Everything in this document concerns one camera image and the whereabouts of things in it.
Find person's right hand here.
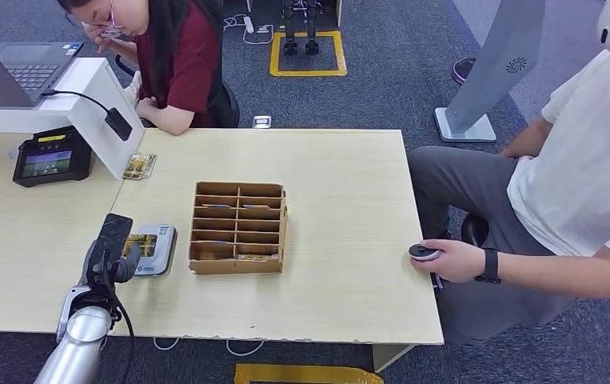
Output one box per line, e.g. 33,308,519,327
82,21,112,54

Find black wrist watch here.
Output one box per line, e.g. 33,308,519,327
475,247,501,285

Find white handheld controller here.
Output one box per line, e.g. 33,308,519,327
408,243,442,262

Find white floor cable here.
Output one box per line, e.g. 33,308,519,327
224,13,275,46

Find wooden compartment organizer box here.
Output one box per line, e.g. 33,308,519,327
188,182,289,276

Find black laptop cable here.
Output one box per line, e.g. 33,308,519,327
39,90,112,115

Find black payment terminal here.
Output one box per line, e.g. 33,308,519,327
12,126,94,189

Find black robot legs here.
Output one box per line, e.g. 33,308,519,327
282,0,321,56

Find yellow green ID card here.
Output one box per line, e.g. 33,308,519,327
124,234,157,260

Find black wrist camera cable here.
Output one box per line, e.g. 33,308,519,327
100,254,136,384

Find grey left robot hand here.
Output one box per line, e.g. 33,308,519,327
78,238,142,290

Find grey standing kiosk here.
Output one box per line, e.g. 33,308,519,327
434,0,547,144

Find black power adapter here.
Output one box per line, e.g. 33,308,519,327
104,107,134,142

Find black bracket wrist camera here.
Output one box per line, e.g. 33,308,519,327
86,213,134,290

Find grey white card reader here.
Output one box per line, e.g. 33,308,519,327
124,223,177,278

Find yellow printed card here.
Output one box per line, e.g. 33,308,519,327
123,152,157,182

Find yellow floor tape square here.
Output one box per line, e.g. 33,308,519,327
269,30,348,78

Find black office chair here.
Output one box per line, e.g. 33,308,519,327
114,53,241,130

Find yellow floor tape strip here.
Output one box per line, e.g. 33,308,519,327
233,362,385,384

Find person with headset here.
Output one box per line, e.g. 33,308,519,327
408,50,610,346

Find headset person's left hand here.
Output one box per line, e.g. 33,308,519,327
410,238,487,285

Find round black base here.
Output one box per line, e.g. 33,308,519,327
451,57,478,86

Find black stool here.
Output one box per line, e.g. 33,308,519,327
460,213,491,247

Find white desk riser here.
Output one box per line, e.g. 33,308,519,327
0,57,146,182

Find grey laptop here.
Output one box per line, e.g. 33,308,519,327
0,21,84,110

